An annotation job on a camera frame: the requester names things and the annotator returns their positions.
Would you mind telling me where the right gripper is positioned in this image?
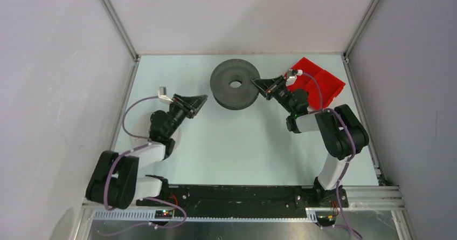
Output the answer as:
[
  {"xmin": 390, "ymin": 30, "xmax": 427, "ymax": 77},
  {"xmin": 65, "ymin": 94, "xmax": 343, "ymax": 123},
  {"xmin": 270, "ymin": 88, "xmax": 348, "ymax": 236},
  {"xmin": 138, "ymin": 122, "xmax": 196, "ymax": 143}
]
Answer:
[{"xmin": 252, "ymin": 74, "xmax": 295, "ymax": 114}]

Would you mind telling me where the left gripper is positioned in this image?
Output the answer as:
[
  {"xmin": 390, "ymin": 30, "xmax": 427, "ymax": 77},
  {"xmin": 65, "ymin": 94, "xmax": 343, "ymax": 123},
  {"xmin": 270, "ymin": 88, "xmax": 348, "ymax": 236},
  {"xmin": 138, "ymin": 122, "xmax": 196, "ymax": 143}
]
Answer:
[{"xmin": 165, "ymin": 94, "xmax": 207, "ymax": 138}]

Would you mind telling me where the dark grey spool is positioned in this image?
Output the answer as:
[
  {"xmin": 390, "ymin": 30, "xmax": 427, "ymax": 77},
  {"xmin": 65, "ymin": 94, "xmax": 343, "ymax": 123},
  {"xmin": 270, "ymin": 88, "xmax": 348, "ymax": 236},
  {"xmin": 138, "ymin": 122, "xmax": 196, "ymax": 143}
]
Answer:
[{"xmin": 210, "ymin": 59, "xmax": 260, "ymax": 111}]

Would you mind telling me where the white translucent spool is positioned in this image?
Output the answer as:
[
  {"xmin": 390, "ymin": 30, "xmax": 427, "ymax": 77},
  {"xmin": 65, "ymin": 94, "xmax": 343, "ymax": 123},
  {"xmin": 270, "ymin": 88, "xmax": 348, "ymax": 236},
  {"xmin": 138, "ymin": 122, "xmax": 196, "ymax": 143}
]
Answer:
[{"xmin": 170, "ymin": 127, "xmax": 182, "ymax": 150}]

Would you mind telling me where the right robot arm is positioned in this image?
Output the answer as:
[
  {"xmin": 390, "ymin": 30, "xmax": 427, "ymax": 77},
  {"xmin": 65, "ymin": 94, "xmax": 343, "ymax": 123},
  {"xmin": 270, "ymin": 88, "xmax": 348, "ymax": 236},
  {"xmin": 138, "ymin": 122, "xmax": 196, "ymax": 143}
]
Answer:
[{"xmin": 251, "ymin": 76, "xmax": 369, "ymax": 207}]

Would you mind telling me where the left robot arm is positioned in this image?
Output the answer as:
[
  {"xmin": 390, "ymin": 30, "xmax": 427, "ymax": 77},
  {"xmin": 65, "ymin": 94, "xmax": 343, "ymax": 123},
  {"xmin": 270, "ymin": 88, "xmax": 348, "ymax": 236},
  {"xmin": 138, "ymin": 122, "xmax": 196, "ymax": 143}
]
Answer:
[{"xmin": 85, "ymin": 93, "xmax": 208, "ymax": 210}]

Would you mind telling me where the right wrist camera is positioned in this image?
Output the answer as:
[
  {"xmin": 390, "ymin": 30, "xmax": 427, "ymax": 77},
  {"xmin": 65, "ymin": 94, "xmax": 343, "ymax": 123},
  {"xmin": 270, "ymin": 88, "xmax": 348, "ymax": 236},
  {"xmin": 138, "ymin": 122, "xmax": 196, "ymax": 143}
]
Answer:
[{"xmin": 285, "ymin": 69, "xmax": 303, "ymax": 86}]

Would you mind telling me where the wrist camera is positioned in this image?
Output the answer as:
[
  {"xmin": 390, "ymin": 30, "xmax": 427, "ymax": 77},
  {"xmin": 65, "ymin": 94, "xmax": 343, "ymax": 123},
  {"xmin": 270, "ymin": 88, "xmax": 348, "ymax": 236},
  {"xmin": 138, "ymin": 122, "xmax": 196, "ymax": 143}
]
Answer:
[
  {"xmin": 285, "ymin": 69, "xmax": 303, "ymax": 86},
  {"xmin": 157, "ymin": 86, "xmax": 173, "ymax": 105}
]

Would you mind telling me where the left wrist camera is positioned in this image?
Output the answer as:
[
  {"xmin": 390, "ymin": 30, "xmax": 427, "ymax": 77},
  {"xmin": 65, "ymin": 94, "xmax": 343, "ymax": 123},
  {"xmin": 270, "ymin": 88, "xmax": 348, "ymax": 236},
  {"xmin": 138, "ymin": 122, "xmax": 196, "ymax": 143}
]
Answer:
[{"xmin": 157, "ymin": 86, "xmax": 173, "ymax": 105}]

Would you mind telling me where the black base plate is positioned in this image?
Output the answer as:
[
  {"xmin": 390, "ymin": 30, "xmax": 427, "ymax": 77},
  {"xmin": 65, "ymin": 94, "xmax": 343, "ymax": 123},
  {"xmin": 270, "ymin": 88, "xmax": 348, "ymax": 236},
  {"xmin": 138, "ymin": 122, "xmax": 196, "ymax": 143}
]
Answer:
[{"xmin": 158, "ymin": 184, "xmax": 349, "ymax": 219}]

